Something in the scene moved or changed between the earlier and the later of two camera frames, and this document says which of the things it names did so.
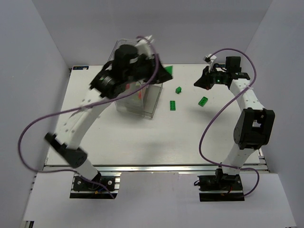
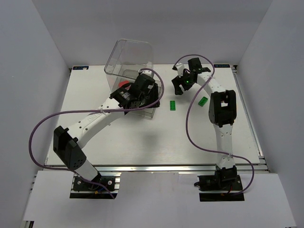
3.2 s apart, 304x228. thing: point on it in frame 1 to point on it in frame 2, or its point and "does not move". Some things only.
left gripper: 154,70 to 152,94
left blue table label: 80,67 does not move
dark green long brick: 172,104 does not move
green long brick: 203,101 does not move
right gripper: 207,79 to 180,81
